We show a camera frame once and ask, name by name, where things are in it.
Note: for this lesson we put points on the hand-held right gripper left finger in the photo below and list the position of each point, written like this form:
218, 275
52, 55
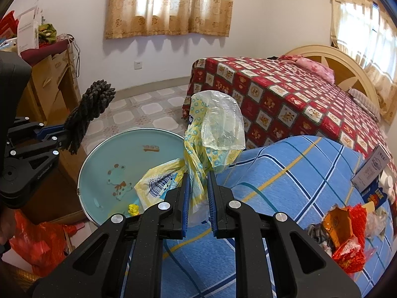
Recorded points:
187, 205

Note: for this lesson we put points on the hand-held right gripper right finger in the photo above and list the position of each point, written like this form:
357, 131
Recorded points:
211, 205

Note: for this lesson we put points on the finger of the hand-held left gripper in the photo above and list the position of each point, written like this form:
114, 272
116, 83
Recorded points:
46, 149
49, 129

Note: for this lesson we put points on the black foam net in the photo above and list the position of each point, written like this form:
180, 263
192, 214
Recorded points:
90, 108

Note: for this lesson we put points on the light blue basin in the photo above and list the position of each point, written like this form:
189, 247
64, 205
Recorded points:
102, 158

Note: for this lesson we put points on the yellow printed plastic bag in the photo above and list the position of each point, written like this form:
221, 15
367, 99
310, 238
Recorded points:
223, 121

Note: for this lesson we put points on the red plastic bag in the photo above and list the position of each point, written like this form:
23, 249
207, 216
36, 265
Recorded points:
37, 242

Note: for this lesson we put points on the grey wrapper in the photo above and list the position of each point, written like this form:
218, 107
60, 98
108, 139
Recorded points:
316, 234

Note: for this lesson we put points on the orange snack wrapper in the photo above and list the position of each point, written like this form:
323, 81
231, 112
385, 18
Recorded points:
336, 226

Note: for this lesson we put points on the red wrapper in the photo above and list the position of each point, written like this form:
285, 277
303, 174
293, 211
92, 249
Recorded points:
349, 256

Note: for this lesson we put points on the red fuzzy cloth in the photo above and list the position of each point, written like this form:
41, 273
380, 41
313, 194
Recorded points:
358, 223

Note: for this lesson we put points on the maroon cloth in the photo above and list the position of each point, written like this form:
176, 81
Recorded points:
37, 52

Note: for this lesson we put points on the wooden cabinet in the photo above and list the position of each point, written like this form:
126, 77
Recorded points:
59, 77

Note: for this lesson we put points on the small yellow wrapper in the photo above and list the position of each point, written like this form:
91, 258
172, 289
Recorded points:
134, 209

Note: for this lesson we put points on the white paper sheet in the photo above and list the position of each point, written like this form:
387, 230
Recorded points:
28, 31

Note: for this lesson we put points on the red paper items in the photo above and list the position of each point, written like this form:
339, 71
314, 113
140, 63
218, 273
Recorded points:
6, 26

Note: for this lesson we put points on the green patterned cloth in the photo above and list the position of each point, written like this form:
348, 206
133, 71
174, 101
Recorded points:
48, 34

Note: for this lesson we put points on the blue plaid blanket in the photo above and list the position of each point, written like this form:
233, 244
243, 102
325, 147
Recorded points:
279, 186

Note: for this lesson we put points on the red printed bedspread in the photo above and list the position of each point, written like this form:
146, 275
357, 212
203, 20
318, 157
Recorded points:
294, 105

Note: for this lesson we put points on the white printed box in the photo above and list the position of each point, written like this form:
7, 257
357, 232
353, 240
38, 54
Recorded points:
370, 169

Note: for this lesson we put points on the clear plastic wrapper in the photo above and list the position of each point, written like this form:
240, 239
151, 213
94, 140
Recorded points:
375, 223

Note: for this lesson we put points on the blue printed box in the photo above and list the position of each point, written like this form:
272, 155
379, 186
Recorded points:
377, 196

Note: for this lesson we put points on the beige patterned curtain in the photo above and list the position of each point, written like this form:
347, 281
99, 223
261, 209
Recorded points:
167, 6
363, 31

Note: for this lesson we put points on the pink pillow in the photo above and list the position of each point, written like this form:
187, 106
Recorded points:
313, 66

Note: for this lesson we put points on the white bottle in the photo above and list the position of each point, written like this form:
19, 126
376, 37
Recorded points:
389, 183

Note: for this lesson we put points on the striped pillow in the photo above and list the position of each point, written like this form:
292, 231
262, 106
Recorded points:
366, 102

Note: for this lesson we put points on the cream bed headboard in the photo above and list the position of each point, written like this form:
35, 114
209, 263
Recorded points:
347, 68

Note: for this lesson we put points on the white wall socket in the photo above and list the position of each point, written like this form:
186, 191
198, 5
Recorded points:
138, 65

